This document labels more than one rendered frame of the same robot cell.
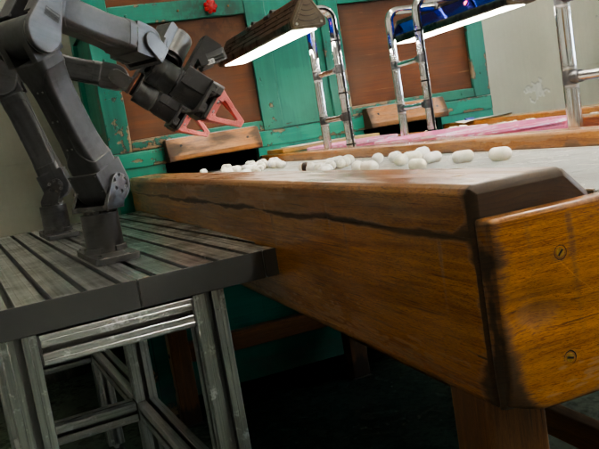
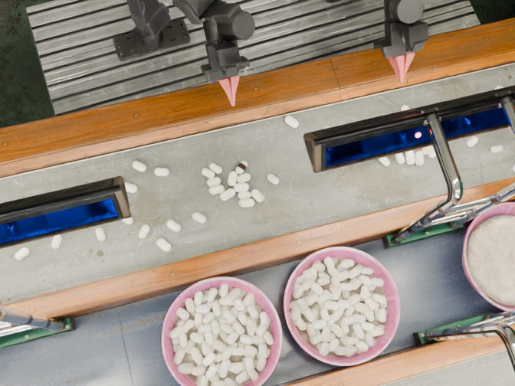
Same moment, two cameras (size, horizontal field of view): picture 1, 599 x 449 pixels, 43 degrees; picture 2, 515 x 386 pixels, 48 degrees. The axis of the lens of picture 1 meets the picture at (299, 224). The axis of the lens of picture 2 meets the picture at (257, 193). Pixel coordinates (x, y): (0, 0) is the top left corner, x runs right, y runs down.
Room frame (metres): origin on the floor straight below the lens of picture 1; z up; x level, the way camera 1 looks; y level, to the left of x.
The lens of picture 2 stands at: (1.54, -0.48, 2.10)
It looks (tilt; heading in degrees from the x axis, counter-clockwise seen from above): 74 degrees down; 84
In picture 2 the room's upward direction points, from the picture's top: 12 degrees clockwise
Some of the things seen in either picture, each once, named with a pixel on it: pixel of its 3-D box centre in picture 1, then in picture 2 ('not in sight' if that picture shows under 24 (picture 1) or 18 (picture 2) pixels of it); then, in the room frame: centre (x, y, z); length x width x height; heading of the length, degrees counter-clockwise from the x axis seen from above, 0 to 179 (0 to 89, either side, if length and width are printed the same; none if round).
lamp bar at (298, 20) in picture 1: (262, 35); (463, 112); (1.95, 0.02, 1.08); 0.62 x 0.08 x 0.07; 20
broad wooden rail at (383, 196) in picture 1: (235, 221); (214, 118); (1.45, 0.12, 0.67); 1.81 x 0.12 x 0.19; 20
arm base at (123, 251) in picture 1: (102, 233); (150, 33); (1.26, 0.33, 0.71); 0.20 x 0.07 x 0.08; 24
